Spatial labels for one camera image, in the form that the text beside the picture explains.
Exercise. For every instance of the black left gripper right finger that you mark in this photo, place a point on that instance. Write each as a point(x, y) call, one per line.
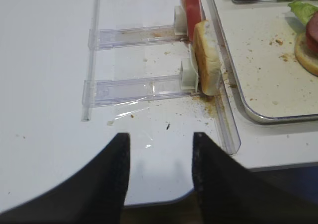
point(228, 193)

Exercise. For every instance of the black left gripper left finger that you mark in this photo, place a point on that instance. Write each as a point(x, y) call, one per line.
point(93, 195)

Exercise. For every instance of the red meat patty slices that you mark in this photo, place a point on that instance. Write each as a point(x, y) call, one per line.
point(312, 33)

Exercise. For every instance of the upright tomato slice left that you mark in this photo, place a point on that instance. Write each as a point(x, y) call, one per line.
point(193, 16)

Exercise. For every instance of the lettuce leaf on tray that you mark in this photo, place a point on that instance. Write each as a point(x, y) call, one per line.
point(304, 11)

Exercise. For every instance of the clear left lower track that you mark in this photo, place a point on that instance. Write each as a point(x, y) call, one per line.
point(100, 93)

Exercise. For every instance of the clear track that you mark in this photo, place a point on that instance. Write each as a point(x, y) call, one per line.
point(105, 39)
point(100, 93)

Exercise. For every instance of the white pusher block lower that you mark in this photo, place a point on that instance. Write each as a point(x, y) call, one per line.
point(189, 77)

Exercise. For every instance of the white pusher block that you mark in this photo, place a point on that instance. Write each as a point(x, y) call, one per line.
point(189, 77)
point(180, 21)

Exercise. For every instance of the upright bun half left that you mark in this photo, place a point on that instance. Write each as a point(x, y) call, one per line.
point(207, 58)

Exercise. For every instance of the bottom bun on tray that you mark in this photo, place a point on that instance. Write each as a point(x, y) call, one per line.
point(306, 57)

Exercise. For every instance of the clear left upper track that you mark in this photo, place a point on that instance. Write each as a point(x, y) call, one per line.
point(105, 39)

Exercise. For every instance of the metal baking tray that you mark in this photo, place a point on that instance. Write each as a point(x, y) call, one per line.
point(260, 39)

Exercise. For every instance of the white pusher block upper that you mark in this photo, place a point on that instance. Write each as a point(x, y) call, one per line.
point(180, 21)

